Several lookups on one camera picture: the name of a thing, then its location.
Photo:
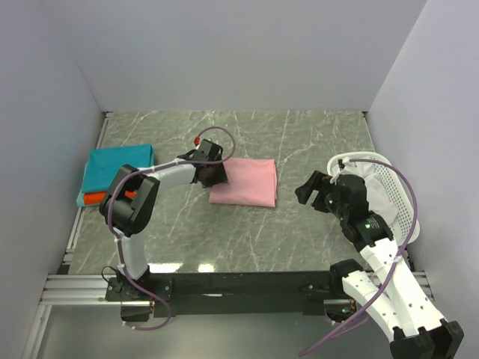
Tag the orange folded t-shirt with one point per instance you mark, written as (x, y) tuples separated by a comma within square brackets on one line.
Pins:
[(90, 199)]

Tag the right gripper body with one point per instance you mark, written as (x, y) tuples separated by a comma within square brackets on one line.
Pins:
[(331, 197)]

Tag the teal folded t-shirt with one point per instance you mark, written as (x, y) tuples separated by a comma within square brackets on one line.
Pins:
[(103, 164)]

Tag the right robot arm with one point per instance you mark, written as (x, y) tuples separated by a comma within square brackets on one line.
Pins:
[(415, 328)]

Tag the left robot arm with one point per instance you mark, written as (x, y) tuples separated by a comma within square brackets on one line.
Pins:
[(128, 204)]

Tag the white t-shirt in basket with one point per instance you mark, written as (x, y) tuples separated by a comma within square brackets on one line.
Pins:
[(377, 196)]

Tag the pink t-shirt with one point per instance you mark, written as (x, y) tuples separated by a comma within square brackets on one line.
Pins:
[(251, 182)]

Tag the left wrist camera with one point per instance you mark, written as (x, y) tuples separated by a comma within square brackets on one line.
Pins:
[(199, 141)]

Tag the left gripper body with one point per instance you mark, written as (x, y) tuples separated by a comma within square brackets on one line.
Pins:
[(218, 158)]

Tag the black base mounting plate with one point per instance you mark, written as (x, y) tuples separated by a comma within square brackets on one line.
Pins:
[(313, 293)]

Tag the white plastic basket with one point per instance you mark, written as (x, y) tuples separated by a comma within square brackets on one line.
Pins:
[(402, 228)]

